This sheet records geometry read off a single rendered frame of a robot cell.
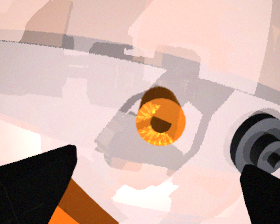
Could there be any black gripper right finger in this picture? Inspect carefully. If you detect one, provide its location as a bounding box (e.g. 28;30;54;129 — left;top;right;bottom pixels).
240;164;280;224

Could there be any orange knob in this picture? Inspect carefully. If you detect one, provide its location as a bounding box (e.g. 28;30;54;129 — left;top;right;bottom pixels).
136;87;187;145

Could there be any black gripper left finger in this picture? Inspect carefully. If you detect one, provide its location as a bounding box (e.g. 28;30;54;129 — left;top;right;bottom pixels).
0;144;77;224

